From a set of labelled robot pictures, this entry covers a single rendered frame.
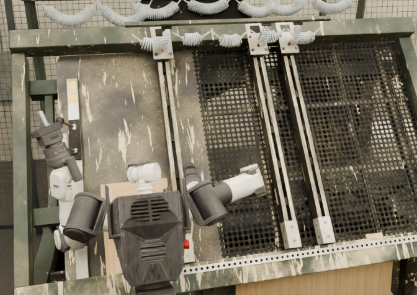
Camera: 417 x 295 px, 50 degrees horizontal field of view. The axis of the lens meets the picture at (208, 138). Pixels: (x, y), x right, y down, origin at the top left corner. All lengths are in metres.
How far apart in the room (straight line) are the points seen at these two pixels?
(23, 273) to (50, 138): 0.64
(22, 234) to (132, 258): 0.76
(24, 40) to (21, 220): 0.86
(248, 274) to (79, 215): 0.88
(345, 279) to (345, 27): 1.39
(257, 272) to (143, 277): 0.76
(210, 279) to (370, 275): 1.01
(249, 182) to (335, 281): 1.05
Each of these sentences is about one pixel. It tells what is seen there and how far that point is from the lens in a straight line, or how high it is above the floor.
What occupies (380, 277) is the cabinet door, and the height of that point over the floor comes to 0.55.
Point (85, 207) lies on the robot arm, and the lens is 1.62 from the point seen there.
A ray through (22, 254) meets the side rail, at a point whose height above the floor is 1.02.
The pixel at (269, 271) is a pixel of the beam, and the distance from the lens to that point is 2.16.
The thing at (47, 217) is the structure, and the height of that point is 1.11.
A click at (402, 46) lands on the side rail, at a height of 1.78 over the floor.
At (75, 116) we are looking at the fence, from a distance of 2.25.
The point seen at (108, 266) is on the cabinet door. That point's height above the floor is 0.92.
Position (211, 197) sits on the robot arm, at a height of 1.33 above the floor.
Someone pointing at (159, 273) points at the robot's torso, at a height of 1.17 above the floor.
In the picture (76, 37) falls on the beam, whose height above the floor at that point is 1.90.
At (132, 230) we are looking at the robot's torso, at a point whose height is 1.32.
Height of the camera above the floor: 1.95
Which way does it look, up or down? 14 degrees down
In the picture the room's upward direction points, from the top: 2 degrees counter-clockwise
